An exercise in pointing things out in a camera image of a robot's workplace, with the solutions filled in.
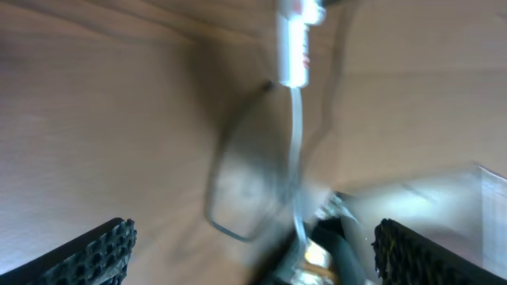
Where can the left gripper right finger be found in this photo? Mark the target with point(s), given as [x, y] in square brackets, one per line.
[405, 257]

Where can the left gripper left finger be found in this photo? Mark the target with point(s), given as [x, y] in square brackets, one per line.
[98, 257]

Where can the Samsung Galaxy smartphone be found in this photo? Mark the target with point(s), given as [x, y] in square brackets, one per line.
[462, 209]

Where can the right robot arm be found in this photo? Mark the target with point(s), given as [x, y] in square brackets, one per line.
[334, 253]

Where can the white power strip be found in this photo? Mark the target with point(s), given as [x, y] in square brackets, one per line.
[294, 19]

